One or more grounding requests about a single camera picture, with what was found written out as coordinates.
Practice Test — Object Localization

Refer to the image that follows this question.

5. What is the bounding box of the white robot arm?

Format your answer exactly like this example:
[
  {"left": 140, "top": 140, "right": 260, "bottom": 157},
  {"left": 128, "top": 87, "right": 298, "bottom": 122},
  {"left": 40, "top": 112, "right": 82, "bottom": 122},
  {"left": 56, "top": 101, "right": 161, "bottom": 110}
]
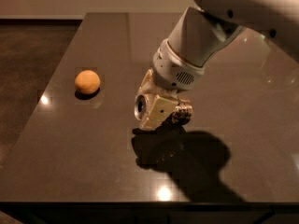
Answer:
[{"left": 135, "top": 0, "right": 299, "bottom": 131}]

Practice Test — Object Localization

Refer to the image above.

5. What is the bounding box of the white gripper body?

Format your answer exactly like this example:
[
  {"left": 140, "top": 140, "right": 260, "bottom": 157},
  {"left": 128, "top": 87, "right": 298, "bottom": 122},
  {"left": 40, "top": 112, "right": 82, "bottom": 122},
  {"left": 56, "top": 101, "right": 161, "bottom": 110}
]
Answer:
[{"left": 152, "top": 39, "right": 205, "bottom": 91}]

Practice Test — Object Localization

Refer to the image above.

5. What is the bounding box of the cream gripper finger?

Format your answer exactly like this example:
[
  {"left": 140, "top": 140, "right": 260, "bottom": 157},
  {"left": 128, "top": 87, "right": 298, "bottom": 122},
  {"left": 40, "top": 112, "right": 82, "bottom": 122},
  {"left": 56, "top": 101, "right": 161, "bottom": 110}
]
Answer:
[
  {"left": 137, "top": 68, "right": 159, "bottom": 96},
  {"left": 138, "top": 94, "right": 178, "bottom": 131}
]

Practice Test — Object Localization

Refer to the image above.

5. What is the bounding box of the orange fruit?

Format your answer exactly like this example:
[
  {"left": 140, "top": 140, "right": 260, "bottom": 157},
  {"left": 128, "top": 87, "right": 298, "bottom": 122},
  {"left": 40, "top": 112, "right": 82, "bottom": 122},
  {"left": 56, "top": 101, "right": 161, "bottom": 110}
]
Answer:
[{"left": 75, "top": 70, "right": 101, "bottom": 94}]

